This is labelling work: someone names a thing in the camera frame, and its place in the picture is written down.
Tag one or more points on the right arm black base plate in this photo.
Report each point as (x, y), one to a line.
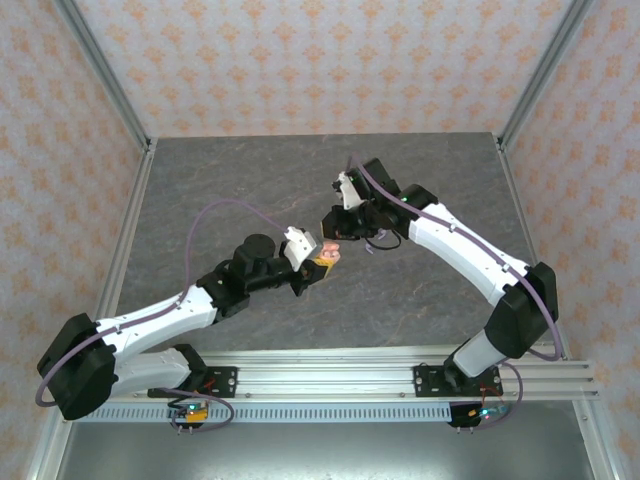
(425, 382)

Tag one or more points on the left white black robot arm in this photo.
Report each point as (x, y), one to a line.
(160, 320)

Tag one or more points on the aluminium mounting rail beam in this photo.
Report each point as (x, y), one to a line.
(325, 375)

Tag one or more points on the grey metal sheet panel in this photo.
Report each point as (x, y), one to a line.
(320, 450)

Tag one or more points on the aluminium table side rail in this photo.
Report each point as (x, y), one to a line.
(132, 215)
(525, 225)

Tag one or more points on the aluminium frame post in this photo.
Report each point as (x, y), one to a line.
(545, 65)
(100, 65)

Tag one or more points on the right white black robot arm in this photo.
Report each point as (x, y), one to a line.
(460, 245)

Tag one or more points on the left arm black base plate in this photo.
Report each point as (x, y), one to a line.
(225, 380)

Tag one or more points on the aluminium frame leg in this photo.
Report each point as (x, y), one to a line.
(597, 445)
(52, 440)

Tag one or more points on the pink round earbud case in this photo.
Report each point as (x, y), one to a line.
(332, 250)

